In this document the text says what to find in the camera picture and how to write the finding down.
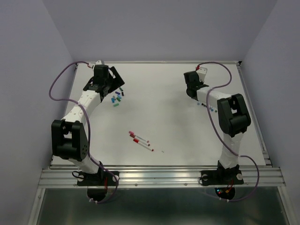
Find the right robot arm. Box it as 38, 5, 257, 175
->
184, 70, 251, 183

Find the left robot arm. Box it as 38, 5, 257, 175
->
51, 63, 125, 185

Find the pink capped pen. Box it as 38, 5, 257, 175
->
129, 131, 149, 143

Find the maroon capped pen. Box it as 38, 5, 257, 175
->
129, 134, 151, 146

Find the red capped pen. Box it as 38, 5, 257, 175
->
133, 139, 154, 151

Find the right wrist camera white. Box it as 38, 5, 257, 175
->
195, 66, 207, 82

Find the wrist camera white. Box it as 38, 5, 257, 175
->
88, 60, 105, 68
195, 66, 207, 82

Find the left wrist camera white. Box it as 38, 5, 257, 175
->
88, 60, 105, 68

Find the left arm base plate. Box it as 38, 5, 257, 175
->
72, 171, 120, 204

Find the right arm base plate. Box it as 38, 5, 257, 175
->
198, 170, 244, 202

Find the aluminium frame rail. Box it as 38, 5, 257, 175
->
38, 166, 285, 188

